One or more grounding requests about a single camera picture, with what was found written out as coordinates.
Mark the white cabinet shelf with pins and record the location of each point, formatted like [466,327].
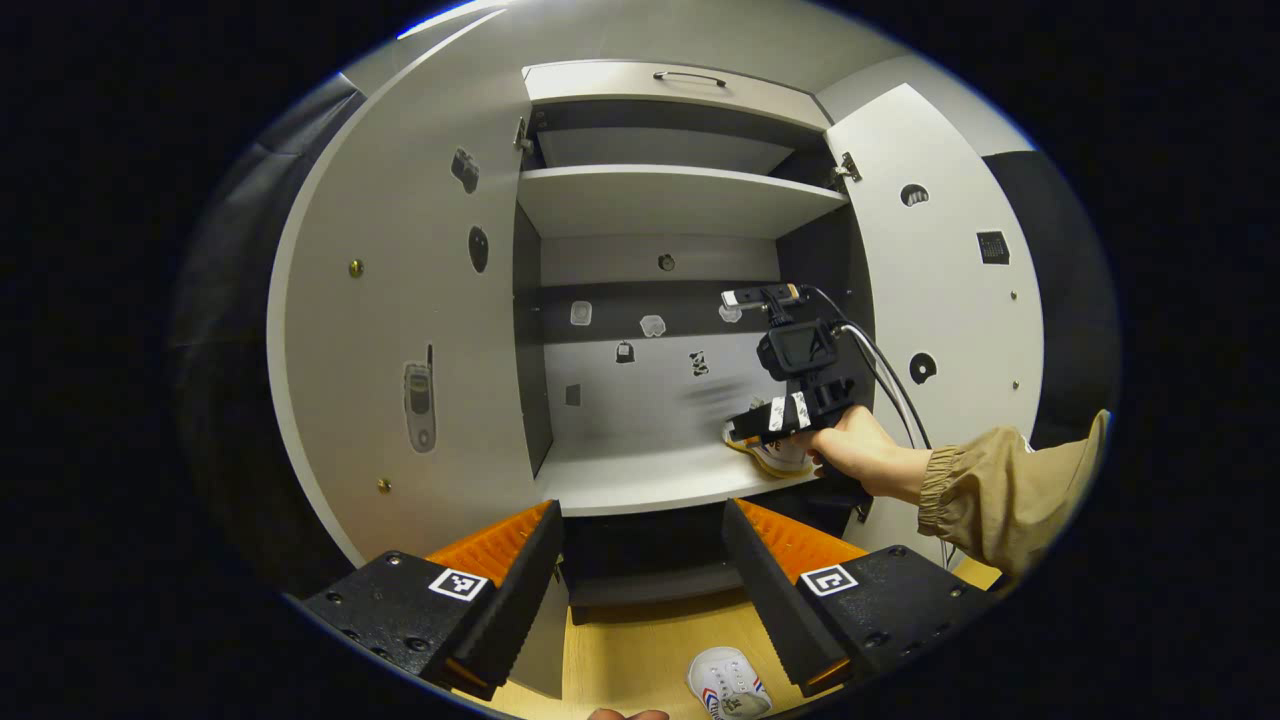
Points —
[670,200]

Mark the metal door hinge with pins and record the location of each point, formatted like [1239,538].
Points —
[848,168]
[522,135]

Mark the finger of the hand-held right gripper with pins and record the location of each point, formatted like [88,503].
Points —
[788,412]

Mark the white striped shoe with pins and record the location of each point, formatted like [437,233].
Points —
[728,683]
[775,458]

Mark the black backdrop cloth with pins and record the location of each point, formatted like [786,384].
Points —
[230,350]
[1070,300]

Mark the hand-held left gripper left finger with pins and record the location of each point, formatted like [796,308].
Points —
[515,600]

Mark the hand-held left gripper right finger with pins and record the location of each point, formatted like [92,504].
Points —
[770,600]

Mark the white shoe cabinet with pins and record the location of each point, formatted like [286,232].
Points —
[650,470]

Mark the white cabinet door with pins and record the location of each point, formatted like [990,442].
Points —
[400,250]
[950,300]

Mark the white drawer front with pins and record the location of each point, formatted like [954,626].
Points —
[600,85]

